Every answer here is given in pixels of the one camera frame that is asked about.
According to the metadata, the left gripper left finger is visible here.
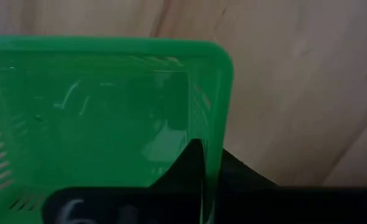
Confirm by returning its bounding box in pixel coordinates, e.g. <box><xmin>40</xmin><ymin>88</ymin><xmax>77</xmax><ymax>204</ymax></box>
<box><xmin>149</xmin><ymin>138</ymin><xmax>205</xmax><ymax>224</ymax></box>

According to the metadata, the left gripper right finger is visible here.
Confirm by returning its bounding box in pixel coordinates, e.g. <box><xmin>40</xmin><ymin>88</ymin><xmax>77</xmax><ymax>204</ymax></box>
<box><xmin>220</xmin><ymin>148</ymin><xmax>279</xmax><ymax>224</ymax></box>

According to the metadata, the green plastic basket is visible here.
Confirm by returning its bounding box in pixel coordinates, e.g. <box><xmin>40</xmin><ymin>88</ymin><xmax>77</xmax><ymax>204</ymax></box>
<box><xmin>0</xmin><ymin>35</ymin><xmax>235</xmax><ymax>224</ymax></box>

